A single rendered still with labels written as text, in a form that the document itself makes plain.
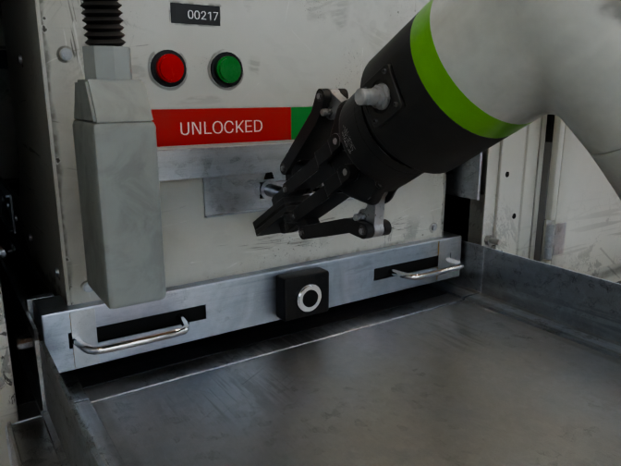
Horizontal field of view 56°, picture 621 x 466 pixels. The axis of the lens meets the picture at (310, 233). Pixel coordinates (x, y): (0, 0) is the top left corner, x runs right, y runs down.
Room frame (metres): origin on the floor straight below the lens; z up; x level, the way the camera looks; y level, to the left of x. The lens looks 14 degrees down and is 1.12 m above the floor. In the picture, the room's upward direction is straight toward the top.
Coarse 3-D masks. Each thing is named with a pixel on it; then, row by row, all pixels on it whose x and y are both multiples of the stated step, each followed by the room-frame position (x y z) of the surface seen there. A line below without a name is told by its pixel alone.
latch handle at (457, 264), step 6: (450, 258) 0.76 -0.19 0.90; (456, 264) 0.73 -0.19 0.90; (462, 264) 0.73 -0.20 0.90; (390, 270) 0.71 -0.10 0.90; (396, 270) 0.70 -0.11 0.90; (432, 270) 0.70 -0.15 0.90; (438, 270) 0.70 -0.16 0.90; (444, 270) 0.71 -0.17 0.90; (450, 270) 0.71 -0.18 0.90; (456, 270) 0.72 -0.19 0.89; (402, 276) 0.69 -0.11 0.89; (408, 276) 0.69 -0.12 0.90; (414, 276) 0.68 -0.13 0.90; (420, 276) 0.69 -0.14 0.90; (426, 276) 0.69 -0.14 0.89
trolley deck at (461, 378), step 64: (448, 320) 0.67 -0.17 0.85; (512, 320) 0.67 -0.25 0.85; (192, 384) 0.51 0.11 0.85; (256, 384) 0.51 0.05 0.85; (320, 384) 0.51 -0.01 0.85; (384, 384) 0.51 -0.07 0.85; (448, 384) 0.51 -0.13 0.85; (512, 384) 0.51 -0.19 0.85; (576, 384) 0.51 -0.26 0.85; (128, 448) 0.40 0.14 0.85; (192, 448) 0.40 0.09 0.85; (256, 448) 0.40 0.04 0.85; (320, 448) 0.40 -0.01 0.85; (384, 448) 0.40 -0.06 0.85; (448, 448) 0.40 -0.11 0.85; (512, 448) 0.40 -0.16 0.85; (576, 448) 0.40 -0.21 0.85
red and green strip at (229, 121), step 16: (160, 112) 0.56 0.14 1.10; (176, 112) 0.57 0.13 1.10; (192, 112) 0.58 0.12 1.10; (208, 112) 0.59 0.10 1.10; (224, 112) 0.60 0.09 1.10; (240, 112) 0.61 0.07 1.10; (256, 112) 0.62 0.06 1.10; (272, 112) 0.63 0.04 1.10; (288, 112) 0.64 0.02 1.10; (304, 112) 0.65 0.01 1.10; (160, 128) 0.56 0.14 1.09; (176, 128) 0.57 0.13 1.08; (192, 128) 0.58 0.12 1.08; (208, 128) 0.59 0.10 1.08; (224, 128) 0.60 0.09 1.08; (240, 128) 0.61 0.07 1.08; (256, 128) 0.62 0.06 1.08; (272, 128) 0.63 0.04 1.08; (288, 128) 0.64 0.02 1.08; (160, 144) 0.56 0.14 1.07; (176, 144) 0.57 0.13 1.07; (192, 144) 0.58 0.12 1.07
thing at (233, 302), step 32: (352, 256) 0.68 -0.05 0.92; (384, 256) 0.70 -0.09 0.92; (416, 256) 0.73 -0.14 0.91; (192, 288) 0.56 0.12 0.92; (224, 288) 0.58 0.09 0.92; (256, 288) 0.60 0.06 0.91; (352, 288) 0.68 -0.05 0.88; (384, 288) 0.71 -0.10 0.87; (64, 320) 0.50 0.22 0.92; (96, 320) 0.51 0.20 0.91; (128, 320) 0.53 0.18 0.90; (160, 320) 0.55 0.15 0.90; (192, 320) 0.56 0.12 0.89; (224, 320) 0.58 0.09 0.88; (256, 320) 0.60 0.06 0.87; (64, 352) 0.49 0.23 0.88; (128, 352) 0.53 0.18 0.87
